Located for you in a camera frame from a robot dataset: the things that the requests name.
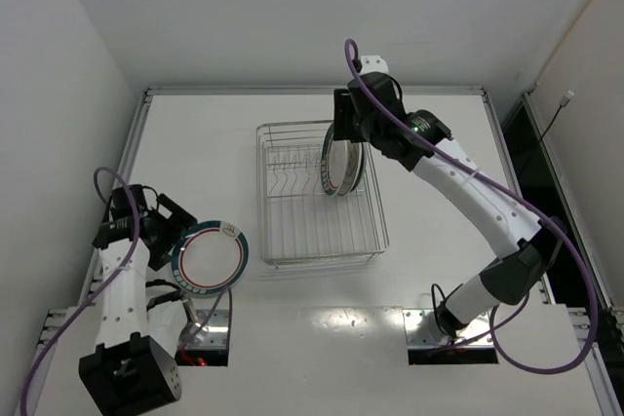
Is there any black cable white connector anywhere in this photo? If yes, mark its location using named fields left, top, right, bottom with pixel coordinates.
left=537, top=90, right=574, bottom=145

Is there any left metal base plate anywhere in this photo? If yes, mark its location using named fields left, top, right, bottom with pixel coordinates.
left=179, top=309, right=230, bottom=352

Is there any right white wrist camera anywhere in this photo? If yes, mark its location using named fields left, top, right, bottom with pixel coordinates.
left=359, top=56, right=389, bottom=75

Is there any metal wire dish rack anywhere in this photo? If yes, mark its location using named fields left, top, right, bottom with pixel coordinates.
left=256, top=121, right=389, bottom=268

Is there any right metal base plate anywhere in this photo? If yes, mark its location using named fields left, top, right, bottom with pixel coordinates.
left=403, top=309, right=493, bottom=350

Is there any green red rimmed plate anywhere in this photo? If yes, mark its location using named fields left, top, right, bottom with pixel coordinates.
left=320, top=124, right=349, bottom=197
left=171, top=220, right=250, bottom=296

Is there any metal base plate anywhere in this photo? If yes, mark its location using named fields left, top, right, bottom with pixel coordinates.
left=403, top=309, right=493, bottom=350
left=179, top=309, right=230, bottom=352

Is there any white grey rimmed plate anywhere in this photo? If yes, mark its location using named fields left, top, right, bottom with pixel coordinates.
left=337, top=142, right=365, bottom=196

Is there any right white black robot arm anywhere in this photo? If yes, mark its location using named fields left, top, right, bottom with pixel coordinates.
left=333, top=72, right=557, bottom=337

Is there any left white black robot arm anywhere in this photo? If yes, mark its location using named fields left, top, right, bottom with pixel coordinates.
left=78, top=184, right=198, bottom=415

